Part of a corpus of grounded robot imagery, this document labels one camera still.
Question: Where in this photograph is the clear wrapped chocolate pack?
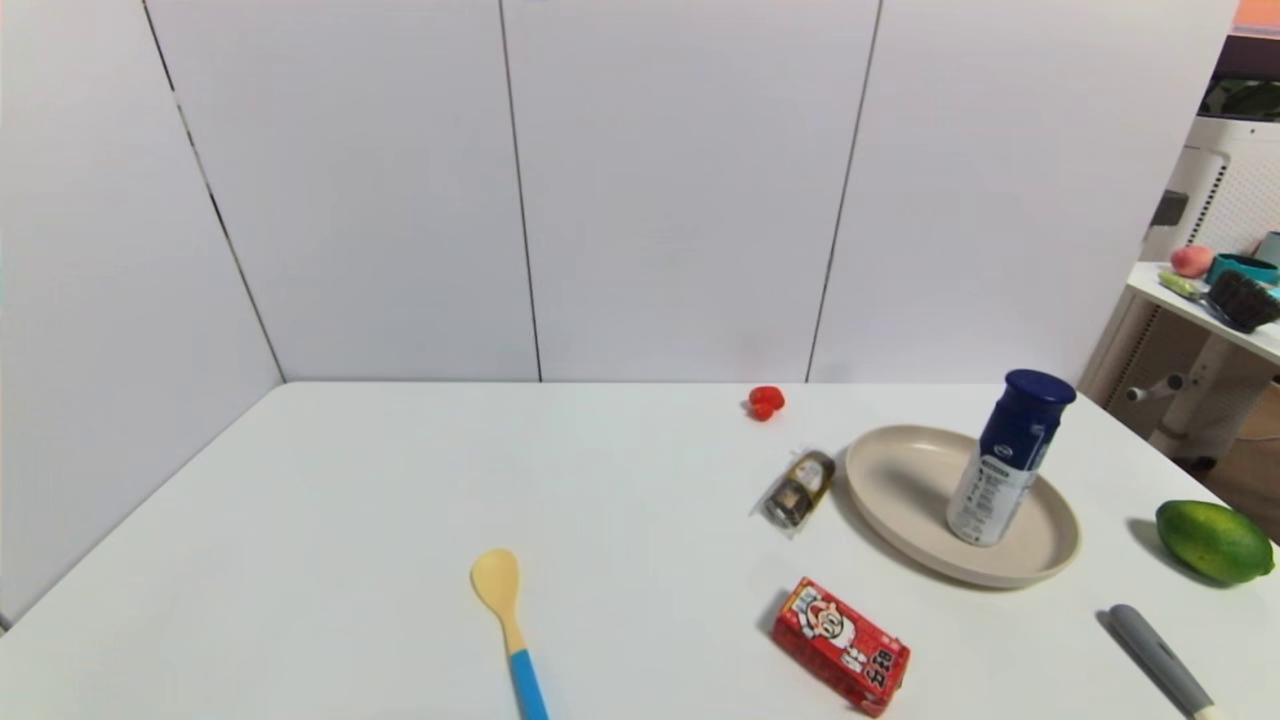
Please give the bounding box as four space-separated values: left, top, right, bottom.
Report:
752 449 837 537

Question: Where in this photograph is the grey marker pen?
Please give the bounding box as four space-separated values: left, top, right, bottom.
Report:
1108 604 1223 720

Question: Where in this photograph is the blue and white spray bottle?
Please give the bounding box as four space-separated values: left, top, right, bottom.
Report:
946 369 1078 548

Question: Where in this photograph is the red milk carton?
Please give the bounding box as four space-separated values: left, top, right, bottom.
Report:
771 577 912 718

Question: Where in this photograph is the teal bowl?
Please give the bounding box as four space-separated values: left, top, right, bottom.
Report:
1205 253 1280 288

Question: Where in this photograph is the beige round plate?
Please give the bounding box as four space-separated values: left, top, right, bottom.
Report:
845 425 1082 589

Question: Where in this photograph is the wooden spoon with blue handle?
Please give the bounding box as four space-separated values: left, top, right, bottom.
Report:
471 548 550 720

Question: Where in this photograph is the green mango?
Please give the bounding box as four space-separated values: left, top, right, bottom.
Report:
1155 500 1276 586

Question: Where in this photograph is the dark background shelf item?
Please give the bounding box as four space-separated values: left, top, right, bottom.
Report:
1200 35 1280 121

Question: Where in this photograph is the white perforated appliance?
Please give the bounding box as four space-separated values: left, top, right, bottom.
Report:
1143 115 1280 266

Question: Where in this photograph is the black bristle brush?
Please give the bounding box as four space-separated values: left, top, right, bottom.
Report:
1205 270 1280 334

